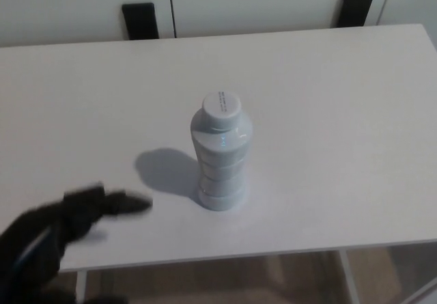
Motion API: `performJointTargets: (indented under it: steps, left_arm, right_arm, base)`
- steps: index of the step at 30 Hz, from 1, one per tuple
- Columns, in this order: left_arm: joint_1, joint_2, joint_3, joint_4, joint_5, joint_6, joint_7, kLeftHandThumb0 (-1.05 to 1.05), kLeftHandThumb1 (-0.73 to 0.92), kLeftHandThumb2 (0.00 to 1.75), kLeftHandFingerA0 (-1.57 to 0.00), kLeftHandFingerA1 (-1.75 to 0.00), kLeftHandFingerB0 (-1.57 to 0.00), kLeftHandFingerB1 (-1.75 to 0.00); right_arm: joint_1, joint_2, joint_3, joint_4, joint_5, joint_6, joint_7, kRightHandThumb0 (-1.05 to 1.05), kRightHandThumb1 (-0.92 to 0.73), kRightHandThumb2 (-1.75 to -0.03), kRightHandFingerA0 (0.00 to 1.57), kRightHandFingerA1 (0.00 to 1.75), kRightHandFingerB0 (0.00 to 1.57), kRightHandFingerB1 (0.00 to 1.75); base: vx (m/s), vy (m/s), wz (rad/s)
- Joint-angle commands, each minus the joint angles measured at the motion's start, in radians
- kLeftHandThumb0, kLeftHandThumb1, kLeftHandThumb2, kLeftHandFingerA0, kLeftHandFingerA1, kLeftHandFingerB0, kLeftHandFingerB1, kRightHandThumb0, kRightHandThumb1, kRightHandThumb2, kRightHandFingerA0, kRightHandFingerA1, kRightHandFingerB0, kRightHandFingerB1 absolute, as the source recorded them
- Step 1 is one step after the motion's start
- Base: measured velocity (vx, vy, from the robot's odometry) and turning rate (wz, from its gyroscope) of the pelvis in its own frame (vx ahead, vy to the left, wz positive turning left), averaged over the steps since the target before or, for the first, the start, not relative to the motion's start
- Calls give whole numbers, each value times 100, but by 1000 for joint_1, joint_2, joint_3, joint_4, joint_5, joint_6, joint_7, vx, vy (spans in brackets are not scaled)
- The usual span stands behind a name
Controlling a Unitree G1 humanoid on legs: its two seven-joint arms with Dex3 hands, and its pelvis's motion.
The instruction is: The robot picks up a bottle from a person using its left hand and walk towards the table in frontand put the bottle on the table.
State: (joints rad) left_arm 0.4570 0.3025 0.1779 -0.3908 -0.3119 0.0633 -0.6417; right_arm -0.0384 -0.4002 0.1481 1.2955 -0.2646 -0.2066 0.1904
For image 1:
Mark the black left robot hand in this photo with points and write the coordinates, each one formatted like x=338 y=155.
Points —
x=41 y=229

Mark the white plastic bottle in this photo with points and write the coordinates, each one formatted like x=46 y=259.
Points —
x=220 y=160

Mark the white table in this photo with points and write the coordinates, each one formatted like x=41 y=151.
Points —
x=218 y=140

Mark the black cabinet foot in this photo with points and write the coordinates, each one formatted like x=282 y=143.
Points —
x=140 y=21
x=353 y=8

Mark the white cabinet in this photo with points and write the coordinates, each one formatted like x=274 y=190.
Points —
x=218 y=3

